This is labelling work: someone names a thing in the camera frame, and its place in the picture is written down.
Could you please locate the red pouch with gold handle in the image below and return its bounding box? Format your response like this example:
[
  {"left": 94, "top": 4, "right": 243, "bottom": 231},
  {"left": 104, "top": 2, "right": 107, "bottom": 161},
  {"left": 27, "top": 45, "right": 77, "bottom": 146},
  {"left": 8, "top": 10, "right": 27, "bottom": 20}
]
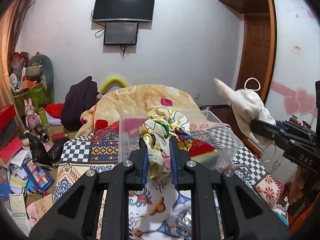
[{"left": 189, "top": 138, "right": 216, "bottom": 157}]

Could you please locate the yellow green sponge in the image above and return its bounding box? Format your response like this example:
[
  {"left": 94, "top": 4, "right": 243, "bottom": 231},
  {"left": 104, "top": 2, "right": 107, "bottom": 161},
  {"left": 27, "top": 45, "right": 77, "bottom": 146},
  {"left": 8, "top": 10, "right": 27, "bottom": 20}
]
[{"left": 191, "top": 150, "right": 220, "bottom": 170}]

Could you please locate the clear plastic storage box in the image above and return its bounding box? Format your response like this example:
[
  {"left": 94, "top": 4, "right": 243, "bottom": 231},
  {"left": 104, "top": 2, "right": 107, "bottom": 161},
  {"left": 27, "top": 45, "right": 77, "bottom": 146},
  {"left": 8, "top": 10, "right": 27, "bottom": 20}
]
[{"left": 118, "top": 110, "right": 243, "bottom": 169}]

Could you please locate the colourful patterned silk scarf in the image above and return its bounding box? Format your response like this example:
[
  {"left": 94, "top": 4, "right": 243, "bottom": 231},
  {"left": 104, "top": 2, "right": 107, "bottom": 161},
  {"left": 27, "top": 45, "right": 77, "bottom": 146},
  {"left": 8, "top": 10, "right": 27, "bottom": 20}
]
[{"left": 140, "top": 108, "right": 192, "bottom": 181}]

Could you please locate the white drawstring bag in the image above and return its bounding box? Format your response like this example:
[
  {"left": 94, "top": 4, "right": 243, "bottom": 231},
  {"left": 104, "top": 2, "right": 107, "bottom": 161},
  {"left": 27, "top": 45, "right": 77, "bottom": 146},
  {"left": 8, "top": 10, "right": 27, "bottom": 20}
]
[{"left": 214, "top": 78, "right": 276, "bottom": 154}]

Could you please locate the orange fleece blanket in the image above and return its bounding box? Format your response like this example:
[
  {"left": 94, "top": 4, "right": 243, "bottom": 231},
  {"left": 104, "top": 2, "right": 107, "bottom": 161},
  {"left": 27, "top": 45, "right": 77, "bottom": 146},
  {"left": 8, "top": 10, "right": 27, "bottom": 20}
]
[{"left": 75, "top": 85, "right": 200, "bottom": 137}]

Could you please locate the patterned bed cover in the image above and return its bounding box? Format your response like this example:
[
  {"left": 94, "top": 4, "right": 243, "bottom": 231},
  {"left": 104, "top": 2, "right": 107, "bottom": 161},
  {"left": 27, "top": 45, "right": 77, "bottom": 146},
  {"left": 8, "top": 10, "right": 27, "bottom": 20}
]
[{"left": 54, "top": 122, "right": 289, "bottom": 239}]

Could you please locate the white sliding wardrobe door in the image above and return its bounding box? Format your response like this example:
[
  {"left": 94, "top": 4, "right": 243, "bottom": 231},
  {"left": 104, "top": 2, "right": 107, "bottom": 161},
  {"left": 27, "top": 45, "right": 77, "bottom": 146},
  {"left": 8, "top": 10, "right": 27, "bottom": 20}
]
[{"left": 265, "top": 0, "right": 319, "bottom": 130}]

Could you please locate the wooden wardrobe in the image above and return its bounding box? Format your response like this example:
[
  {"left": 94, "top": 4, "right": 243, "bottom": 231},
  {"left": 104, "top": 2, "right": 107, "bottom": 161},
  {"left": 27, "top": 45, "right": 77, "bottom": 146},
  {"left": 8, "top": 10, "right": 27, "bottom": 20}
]
[{"left": 216, "top": 0, "right": 298, "bottom": 104}]

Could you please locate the yellow curved cushion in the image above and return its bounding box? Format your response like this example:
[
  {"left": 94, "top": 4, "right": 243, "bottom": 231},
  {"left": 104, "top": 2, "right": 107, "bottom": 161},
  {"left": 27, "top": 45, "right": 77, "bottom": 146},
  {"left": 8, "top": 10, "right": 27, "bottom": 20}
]
[{"left": 98, "top": 75, "right": 129, "bottom": 94}]

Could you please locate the dark purple clothing pile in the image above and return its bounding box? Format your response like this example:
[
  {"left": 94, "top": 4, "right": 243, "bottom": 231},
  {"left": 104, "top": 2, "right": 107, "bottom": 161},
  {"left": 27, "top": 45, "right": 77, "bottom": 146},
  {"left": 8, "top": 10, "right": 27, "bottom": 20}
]
[{"left": 61, "top": 76, "right": 98, "bottom": 131}]

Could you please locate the colourful pencil case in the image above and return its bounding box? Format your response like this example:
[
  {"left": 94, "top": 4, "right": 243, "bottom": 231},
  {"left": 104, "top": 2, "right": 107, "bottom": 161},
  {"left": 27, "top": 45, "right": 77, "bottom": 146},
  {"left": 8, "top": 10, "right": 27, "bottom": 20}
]
[{"left": 22, "top": 160, "right": 54, "bottom": 191}]

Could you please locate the pink rabbit figurine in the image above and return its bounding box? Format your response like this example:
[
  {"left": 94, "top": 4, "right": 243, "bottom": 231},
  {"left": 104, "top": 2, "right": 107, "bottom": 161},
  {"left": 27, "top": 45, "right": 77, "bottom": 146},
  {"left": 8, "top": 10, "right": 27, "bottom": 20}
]
[{"left": 24, "top": 98, "right": 42, "bottom": 131}]

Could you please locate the green storage box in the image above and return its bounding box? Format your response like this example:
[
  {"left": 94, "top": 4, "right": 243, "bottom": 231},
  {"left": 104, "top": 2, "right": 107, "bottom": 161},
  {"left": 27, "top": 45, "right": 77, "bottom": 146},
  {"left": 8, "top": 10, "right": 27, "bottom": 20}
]
[{"left": 13, "top": 83, "right": 52, "bottom": 116}]

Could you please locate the grey plush toy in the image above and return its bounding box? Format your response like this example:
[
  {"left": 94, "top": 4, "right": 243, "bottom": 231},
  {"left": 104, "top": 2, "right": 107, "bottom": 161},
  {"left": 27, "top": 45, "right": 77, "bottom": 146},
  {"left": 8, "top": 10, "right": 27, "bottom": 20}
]
[{"left": 25, "top": 54, "right": 54, "bottom": 90}]

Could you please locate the red box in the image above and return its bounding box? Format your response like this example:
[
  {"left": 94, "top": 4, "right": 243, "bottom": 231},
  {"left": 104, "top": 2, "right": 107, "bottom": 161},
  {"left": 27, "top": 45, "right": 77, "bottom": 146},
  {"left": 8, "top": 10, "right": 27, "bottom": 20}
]
[{"left": 0, "top": 104, "right": 16, "bottom": 132}]

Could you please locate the orange curtain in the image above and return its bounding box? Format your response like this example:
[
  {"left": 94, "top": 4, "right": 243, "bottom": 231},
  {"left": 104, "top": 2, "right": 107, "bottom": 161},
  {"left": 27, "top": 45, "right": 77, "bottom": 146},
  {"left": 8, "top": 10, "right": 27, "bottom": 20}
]
[{"left": 0, "top": 0, "right": 24, "bottom": 131}]

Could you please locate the small wall monitor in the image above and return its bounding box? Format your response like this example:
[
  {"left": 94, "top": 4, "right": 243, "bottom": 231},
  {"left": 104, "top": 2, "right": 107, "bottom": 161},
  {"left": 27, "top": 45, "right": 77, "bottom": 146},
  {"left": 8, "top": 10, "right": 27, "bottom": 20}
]
[{"left": 104, "top": 22, "right": 138, "bottom": 46}]

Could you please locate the black wall television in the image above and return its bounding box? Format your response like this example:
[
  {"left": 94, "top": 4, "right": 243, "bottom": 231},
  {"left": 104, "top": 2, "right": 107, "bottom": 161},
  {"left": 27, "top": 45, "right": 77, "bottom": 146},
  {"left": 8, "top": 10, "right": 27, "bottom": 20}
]
[{"left": 92, "top": 0, "right": 155, "bottom": 22}]

